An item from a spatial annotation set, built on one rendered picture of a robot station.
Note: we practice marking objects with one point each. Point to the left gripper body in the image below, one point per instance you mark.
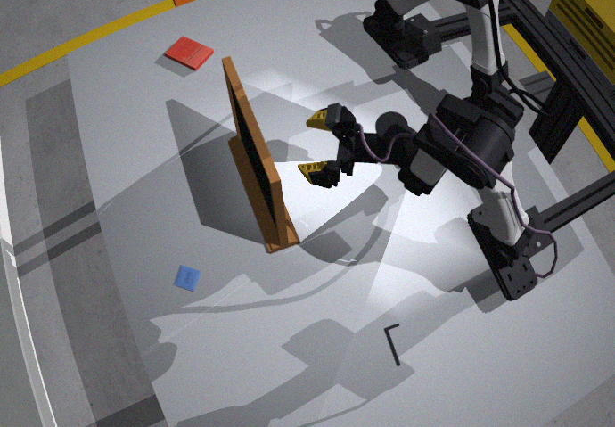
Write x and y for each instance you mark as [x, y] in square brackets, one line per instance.
[329, 174]

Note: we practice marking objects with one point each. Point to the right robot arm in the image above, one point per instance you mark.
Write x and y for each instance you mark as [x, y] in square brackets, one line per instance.
[485, 75]

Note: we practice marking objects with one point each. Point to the black l-shaped bar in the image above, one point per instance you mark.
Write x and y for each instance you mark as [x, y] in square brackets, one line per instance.
[391, 343]

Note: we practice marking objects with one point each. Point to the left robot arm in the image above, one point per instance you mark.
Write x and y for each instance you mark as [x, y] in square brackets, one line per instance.
[490, 138]

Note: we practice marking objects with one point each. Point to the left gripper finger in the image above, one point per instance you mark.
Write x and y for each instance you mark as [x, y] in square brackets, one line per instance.
[310, 167]
[317, 121]

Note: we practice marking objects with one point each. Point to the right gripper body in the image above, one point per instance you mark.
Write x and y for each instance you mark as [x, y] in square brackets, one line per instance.
[467, 99]

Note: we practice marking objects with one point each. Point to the red flat block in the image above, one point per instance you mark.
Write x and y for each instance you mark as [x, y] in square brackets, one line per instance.
[189, 53]

